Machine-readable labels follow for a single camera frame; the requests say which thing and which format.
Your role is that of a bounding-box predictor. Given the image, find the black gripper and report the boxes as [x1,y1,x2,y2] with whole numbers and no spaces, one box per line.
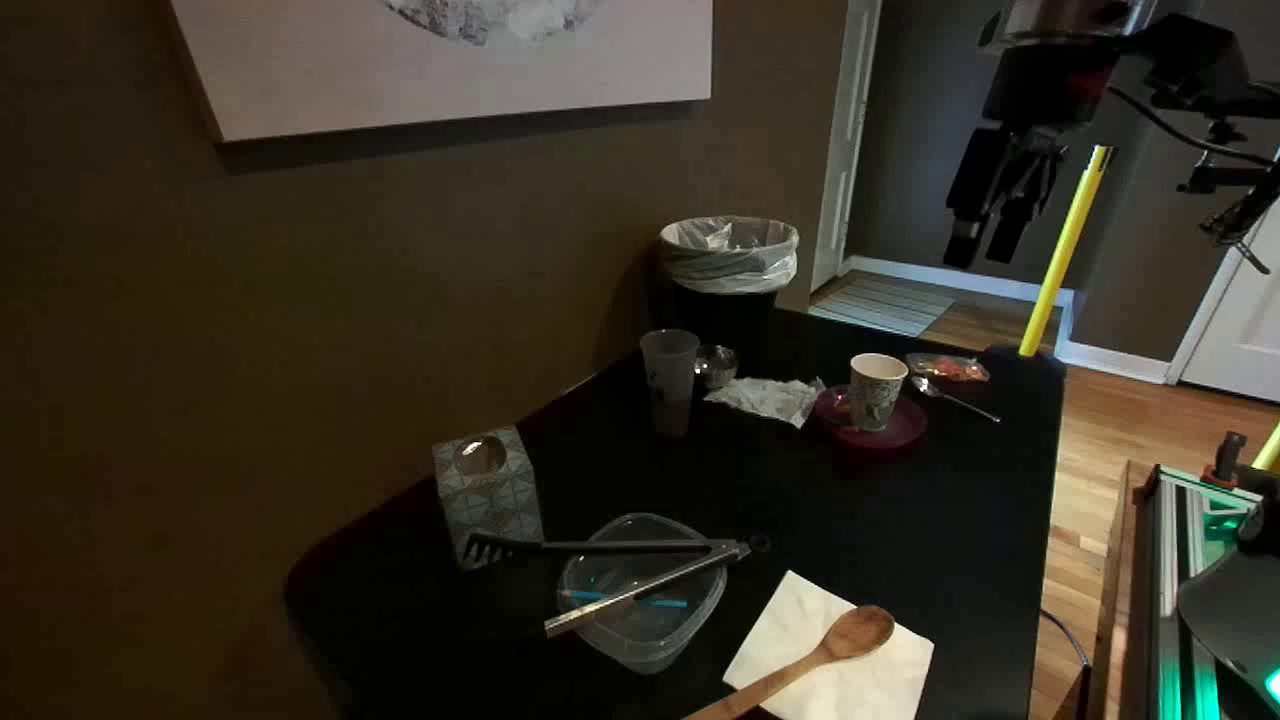
[942,34,1115,270]

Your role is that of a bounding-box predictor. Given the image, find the wooden spoon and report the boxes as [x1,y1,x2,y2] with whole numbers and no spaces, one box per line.
[684,601,902,720]

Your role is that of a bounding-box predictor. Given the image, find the clear plastic lunchbox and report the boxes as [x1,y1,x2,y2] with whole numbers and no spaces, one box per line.
[557,507,734,678]

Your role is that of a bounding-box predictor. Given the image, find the yellow pole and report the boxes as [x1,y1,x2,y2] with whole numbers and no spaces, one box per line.
[1017,138,1115,358]

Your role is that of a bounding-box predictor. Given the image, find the striped doorway mat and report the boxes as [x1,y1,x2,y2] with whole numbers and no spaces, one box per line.
[810,267,961,338]

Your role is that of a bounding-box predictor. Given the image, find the orange snack packet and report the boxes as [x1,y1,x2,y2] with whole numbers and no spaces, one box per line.
[904,348,996,387]

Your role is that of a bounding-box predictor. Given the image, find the patterned paper cup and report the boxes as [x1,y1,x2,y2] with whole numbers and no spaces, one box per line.
[848,348,912,436]

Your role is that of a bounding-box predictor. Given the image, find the bin with white liner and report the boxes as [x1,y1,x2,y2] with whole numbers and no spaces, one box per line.
[658,212,805,299]

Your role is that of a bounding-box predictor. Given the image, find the white door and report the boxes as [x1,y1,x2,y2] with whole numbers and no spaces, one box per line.
[1172,196,1280,408]

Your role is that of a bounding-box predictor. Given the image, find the maroon plate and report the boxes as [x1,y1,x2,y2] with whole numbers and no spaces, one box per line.
[811,382,933,462]

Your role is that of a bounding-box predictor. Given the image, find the crumpled white paper napkin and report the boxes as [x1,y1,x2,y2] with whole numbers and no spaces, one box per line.
[701,370,829,431]

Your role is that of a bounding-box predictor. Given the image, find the black trash bin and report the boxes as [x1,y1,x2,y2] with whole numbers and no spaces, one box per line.
[652,270,785,343]

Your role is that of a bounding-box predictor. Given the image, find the small metal bowl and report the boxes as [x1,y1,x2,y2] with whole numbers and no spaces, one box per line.
[695,343,743,395]

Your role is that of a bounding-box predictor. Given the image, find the translucent plastic cup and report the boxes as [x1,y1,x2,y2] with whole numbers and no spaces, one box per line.
[638,325,707,441]

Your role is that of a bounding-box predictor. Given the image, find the wooden base platform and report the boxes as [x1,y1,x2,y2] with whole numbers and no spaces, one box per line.
[1083,455,1160,720]

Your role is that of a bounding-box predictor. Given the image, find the flat white paper napkin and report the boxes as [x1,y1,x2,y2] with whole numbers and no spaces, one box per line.
[721,566,942,720]

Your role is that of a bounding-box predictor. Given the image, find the black kitchen tongs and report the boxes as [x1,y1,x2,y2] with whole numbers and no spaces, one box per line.
[457,529,755,638]

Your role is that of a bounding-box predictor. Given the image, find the white door frame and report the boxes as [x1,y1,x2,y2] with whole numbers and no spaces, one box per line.
[805,0,887,293]

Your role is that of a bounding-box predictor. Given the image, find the black camera on mount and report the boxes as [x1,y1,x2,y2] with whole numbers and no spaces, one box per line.
[1110,10,1280,248]

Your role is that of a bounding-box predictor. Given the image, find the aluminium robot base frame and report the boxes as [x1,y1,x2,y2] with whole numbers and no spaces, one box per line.
[1119,458,1268,720]

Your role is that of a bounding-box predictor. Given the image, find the white canvas wall painting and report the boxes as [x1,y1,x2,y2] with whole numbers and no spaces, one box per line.
[169,0,717,146]

